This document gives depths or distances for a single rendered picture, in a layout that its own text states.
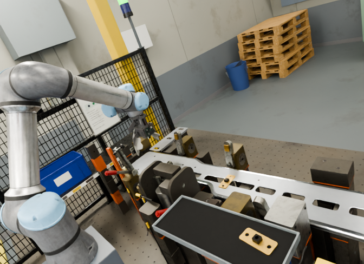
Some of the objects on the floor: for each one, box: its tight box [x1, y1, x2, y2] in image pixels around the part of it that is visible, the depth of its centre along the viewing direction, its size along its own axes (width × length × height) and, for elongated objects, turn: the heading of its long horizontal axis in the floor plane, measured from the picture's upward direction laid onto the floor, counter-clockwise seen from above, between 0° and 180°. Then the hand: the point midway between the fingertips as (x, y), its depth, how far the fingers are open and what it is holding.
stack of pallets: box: [237, 9, 314, 80], centre depth 548 cm, size 135×96×96 cm
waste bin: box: [225, 59, 250, 91], centre depth 519 cm, size 46×44×54 cm
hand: (148, 147), depth 137 cm, fingers open, 14 cm apart
